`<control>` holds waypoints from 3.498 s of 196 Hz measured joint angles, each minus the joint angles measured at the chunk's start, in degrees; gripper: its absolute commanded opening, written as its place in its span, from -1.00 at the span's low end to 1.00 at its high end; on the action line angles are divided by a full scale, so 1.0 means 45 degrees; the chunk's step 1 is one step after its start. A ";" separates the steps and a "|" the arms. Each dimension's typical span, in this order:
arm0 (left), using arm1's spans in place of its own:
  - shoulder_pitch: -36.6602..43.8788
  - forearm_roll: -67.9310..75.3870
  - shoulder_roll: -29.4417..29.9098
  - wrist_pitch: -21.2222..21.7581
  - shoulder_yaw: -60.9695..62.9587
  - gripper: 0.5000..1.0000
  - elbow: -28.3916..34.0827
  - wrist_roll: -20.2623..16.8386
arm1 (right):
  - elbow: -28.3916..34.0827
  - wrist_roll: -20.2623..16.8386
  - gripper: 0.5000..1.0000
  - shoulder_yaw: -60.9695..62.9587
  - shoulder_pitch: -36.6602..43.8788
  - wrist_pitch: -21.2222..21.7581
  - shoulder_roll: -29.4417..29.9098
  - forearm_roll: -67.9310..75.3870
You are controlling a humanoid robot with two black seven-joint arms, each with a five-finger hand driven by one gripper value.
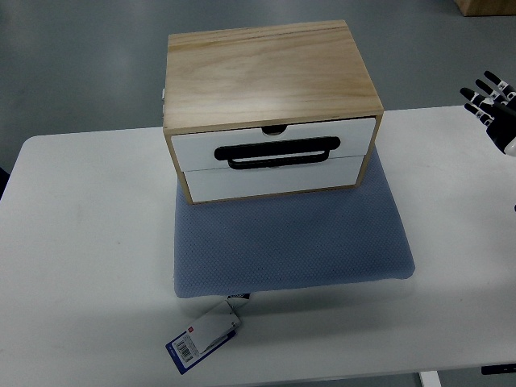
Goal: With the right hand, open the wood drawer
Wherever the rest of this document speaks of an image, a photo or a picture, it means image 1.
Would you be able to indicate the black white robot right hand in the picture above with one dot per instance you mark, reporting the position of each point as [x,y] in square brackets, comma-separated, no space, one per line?
[495,110]

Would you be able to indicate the black drawer handle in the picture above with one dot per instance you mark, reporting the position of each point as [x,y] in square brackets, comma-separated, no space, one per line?
[277,153]

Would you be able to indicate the white drawer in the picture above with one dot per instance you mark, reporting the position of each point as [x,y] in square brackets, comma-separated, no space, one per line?
[218,184]
[196,151]

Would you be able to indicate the wooden drawer cabinet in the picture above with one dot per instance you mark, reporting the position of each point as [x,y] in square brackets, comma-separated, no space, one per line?
[267,77]

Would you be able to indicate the cardboard box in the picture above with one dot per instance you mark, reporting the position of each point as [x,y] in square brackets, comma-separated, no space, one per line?
[474,8]

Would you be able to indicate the blue grey cushion mat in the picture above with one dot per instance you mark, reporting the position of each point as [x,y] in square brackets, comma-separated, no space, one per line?
[291,241]

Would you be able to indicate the white table leg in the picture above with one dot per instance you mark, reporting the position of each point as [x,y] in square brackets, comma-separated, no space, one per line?
[430,379]

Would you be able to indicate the white blue product tag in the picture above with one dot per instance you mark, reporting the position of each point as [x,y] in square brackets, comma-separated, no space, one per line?
[203,336]

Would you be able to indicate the black table bracket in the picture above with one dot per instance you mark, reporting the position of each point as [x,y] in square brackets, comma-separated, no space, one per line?
[498,369]

